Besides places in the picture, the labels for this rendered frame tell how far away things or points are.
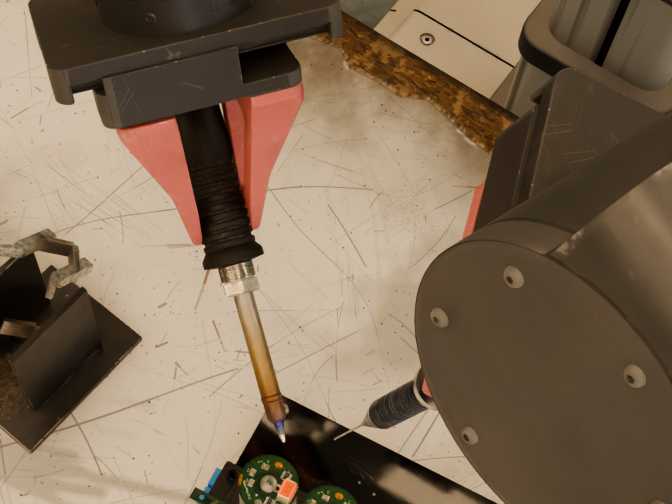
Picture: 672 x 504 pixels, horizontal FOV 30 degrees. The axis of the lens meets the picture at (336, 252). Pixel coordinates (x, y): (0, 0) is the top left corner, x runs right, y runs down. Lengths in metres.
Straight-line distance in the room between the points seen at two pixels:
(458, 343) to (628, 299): 0.04
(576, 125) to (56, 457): 0.35
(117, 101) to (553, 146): 0.17
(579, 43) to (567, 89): 0.63
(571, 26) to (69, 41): 0.56
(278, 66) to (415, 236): 0.22
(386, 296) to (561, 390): 0.44
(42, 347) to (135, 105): 0.16
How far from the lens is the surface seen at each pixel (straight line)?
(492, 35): 1.34
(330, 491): 0.52
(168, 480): 0.59
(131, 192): 0.65
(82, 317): 0.57
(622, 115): 0.33
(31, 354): 0.56
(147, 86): 0.43
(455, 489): 0.58
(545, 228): 0.18
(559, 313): 0.18
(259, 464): 0.53
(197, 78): 0.43
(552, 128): 0.32
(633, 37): 0.92
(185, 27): 0.43
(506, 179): 0.32
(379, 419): 0.44
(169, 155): 0.45
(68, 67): 0.42
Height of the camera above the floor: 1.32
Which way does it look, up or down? 63 degrees down
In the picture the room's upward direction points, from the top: 8 degrees clockwise
